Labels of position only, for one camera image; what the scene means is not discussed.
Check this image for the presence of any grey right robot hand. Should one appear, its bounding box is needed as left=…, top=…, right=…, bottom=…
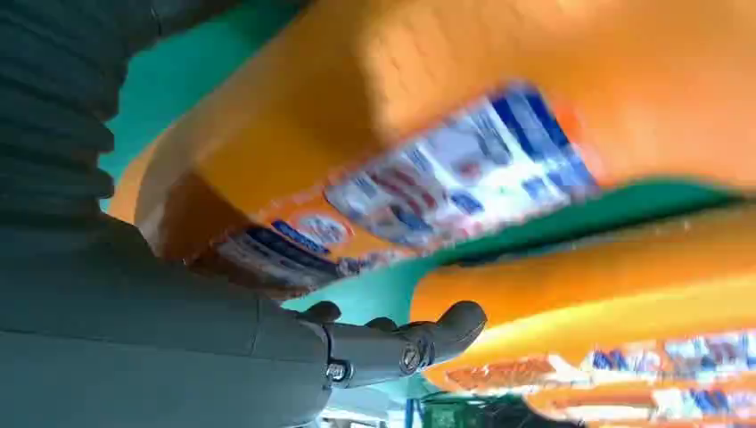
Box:
left=0, top=213, right=489, bottom=428

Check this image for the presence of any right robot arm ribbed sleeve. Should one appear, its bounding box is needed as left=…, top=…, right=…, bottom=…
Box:
left=0, top=0, right=250, bottom=228

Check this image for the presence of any green table mat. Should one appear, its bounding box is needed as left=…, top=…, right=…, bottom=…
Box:
left=97, top=0, right=756, bottom=403

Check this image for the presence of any green crate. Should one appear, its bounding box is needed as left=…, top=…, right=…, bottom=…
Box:
left=422, top=397, right=536, bottom=428

